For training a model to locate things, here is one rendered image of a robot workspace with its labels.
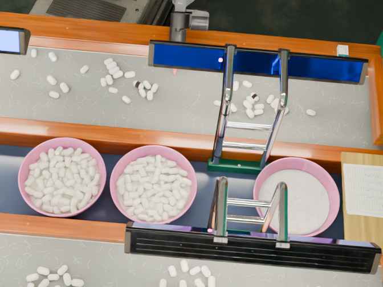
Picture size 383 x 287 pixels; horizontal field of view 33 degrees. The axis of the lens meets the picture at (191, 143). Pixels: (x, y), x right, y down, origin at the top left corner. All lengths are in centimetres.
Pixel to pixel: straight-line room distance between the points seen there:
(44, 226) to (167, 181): 40
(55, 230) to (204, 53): 67
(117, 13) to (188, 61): 92
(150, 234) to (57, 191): 54
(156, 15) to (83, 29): 64
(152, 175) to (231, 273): 40
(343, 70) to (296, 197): 43
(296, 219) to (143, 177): 49
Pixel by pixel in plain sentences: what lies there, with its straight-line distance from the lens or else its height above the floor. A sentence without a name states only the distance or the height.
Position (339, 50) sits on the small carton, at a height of 79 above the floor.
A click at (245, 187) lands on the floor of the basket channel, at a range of 212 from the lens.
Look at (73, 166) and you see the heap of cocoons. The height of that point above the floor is 75.
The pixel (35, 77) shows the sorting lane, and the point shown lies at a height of 74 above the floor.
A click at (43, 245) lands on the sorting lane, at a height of 74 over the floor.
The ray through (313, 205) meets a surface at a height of 73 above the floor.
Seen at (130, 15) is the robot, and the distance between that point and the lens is 273.
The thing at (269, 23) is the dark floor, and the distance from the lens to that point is 337.
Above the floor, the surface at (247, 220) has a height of 85.
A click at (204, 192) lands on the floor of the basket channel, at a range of 210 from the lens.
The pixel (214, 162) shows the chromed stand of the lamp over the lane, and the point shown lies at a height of 73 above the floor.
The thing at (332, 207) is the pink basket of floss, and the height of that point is 74.
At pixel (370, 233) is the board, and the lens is 204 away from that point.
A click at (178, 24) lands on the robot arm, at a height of 88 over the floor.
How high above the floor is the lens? 259
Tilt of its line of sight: 62 degrees down
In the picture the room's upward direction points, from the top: 6 degrees clockwise
